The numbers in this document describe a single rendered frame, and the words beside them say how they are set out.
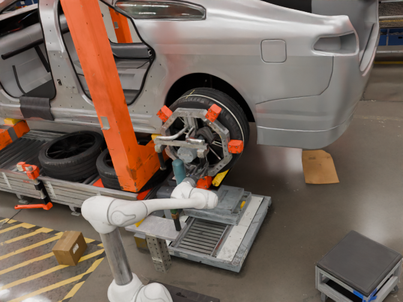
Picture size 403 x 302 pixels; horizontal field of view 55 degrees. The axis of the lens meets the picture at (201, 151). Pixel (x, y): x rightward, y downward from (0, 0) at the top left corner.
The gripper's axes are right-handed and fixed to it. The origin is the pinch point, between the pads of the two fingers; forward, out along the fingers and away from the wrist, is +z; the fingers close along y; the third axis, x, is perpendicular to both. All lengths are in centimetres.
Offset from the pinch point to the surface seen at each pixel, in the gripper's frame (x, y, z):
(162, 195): -44, -50, 10
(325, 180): -82, 62, 112
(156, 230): -38, -28, -33
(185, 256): -78, -21, -16
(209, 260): -76, 0, -16
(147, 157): -14, -62, 19
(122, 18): 39, -253, 272
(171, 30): 79, -34, 47
